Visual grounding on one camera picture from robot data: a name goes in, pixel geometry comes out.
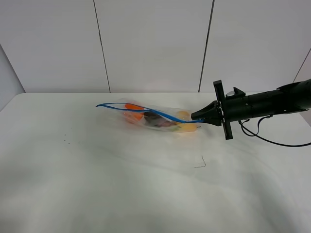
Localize orange fruit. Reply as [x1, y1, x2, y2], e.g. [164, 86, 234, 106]
[124, 103, 144, 122]

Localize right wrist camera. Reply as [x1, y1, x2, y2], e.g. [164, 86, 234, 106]
[225, 87, 246, 100]

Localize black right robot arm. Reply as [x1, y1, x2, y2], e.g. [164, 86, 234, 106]
[191, 80, 311, 140]

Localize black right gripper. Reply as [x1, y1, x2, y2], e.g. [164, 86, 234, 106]
[191, 80, 247, 140]

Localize clear zip bag blue seal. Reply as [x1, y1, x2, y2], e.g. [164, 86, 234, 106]
[96, 99, 203, 133]

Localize purple eggplant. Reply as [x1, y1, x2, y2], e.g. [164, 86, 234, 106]
[143, 112, 176, 128]

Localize yellow lemon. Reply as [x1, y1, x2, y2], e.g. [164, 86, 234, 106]
[175, 110, 198, 133]

